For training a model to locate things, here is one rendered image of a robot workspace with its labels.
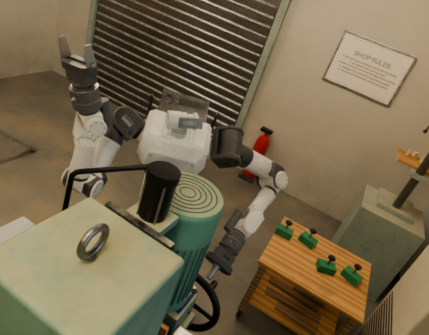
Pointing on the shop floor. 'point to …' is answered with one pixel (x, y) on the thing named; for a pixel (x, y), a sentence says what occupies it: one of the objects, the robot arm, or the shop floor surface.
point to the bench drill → (388, 221)
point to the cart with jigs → (309, 282)
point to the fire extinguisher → (261, 143)
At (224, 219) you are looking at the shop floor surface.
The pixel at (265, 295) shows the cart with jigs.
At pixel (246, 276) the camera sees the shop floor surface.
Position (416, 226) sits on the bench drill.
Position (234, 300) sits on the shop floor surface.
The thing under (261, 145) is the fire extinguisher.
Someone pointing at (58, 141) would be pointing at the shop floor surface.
